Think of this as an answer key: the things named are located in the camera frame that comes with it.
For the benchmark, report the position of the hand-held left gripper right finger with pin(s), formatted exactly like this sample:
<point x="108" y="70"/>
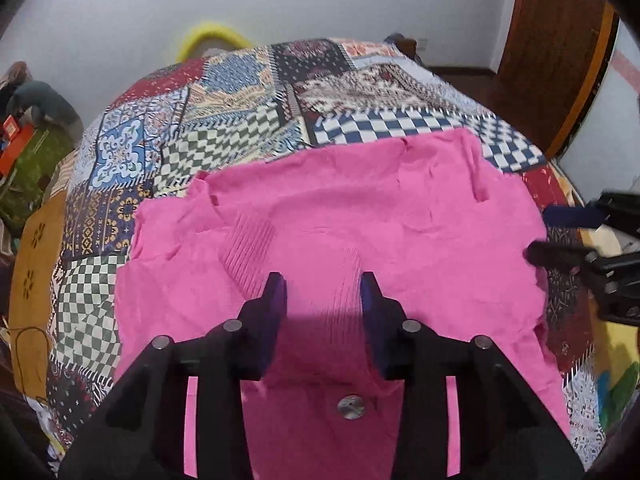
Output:
<point x="371" y="310"/>

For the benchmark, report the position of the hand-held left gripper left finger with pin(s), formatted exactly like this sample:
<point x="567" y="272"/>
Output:
<point x="276" y="310"/>

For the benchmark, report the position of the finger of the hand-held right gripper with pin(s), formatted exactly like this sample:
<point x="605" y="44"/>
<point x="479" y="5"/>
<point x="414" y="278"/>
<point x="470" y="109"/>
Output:
<point x="552" y="255"/>
<point x="570" y="215"/>

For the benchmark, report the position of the pink garment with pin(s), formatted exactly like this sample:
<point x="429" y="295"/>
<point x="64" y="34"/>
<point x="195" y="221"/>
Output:
<point x="350" y="220"/>

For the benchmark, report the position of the colourful floor mat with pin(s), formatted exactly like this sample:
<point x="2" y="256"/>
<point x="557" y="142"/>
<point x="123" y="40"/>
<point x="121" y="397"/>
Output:
<point x="617" y="385"/>

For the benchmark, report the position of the brown wooden door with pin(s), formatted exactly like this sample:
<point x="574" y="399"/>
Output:
<point x="545" y="35"/>

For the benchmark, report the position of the patchwork printed blanket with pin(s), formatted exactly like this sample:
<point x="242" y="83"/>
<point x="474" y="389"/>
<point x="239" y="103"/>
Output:
<point x="240" y="105"/>

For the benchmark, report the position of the mustard patterned sheet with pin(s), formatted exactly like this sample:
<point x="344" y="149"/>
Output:
<point x="35" y="270"/>

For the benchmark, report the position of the green patterned cloth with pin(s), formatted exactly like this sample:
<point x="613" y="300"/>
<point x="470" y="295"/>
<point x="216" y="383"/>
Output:
<point x="30" y="170"/>

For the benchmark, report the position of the yellow hoop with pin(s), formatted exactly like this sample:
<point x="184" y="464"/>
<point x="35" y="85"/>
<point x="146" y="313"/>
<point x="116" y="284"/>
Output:
<point x="212" y="30"/>

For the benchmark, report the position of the grey cloth bundle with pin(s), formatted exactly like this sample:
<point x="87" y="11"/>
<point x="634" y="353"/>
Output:
<point x="47" y="102"/>

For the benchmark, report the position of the orange box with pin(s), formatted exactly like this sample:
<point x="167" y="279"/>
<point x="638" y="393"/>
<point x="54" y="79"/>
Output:
<point x="12" y="145"/>

